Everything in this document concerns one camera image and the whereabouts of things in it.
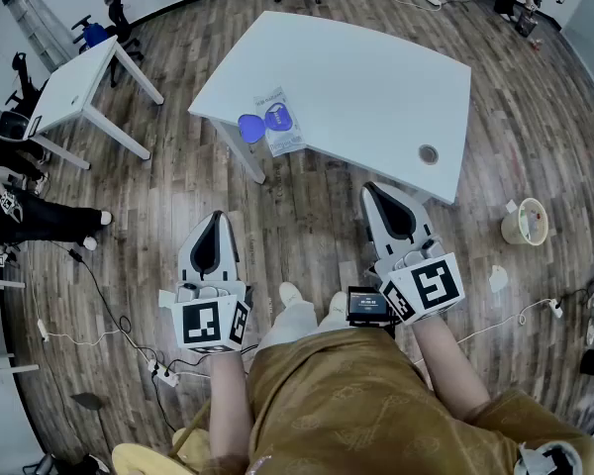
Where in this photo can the blue round packet lid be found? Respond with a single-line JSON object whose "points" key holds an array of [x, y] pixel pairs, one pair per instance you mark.
{"points": [[251, 127]]}

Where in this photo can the person's mustard shirt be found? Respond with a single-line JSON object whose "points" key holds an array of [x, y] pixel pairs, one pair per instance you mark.
{"points": [[356, 404]]}

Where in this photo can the wooden stick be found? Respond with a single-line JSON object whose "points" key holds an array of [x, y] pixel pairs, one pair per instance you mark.
{"points": [[190, 428]]}

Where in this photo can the white power strip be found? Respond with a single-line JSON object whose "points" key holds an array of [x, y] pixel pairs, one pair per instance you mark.
{"points": [[556, 309], [43, 329], [163, 373]]}

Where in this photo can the aluminium ladder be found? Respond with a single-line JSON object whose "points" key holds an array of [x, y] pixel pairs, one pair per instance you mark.
{"points": [[37, 23]]}

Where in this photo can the person's right beige shoe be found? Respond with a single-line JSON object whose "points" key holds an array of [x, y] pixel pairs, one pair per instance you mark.
{"points": [[337, 302]]}

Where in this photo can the white paper scrap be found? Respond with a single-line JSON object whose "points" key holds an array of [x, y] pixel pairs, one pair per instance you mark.
{"points": [[498, 279]]}

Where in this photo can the person's left beige shoe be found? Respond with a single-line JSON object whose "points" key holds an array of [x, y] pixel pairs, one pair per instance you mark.
{"points": [[290, 294]]}

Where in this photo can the person's left forearm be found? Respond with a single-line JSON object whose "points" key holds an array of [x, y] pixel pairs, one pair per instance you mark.
{"points": [[230, 404]]}

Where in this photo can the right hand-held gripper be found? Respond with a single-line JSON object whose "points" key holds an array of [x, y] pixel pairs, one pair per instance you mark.
{"points": [[433, 285]]}

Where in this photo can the person's light trousers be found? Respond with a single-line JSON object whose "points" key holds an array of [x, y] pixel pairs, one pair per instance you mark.
{"points": [[292, 322]]}

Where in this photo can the black screen device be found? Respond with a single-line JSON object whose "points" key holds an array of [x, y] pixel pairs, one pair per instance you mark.
{"points": [[367, 305]]}

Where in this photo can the white table leg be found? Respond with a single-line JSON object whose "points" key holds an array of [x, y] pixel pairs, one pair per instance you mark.
{"points": [[242, 154]]}

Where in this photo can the blue office chair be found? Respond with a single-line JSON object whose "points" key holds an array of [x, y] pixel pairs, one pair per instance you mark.
{"points": [[95, 35]]}

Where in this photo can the dark dustpan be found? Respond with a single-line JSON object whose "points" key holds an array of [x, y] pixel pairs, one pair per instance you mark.
{"points": [[89, 401]]}

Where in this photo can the person's right forearm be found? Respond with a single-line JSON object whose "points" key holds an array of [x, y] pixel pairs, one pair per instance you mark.
{"points": [[450, 364]]}

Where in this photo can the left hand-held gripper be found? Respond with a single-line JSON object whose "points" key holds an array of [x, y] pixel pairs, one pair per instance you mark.
{"points": [[200, 320]]}

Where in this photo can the white side table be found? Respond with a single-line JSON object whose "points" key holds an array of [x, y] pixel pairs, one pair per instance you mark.
{"points": [[71, 87]]}

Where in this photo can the white wet wipe pack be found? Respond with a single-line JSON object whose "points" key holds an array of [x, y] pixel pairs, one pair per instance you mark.
{"points": [[272, 99]]}

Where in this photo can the person's beige shoe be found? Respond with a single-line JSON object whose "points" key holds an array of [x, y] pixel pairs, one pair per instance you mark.
{"points": [[337, 302], [290, 294]]}

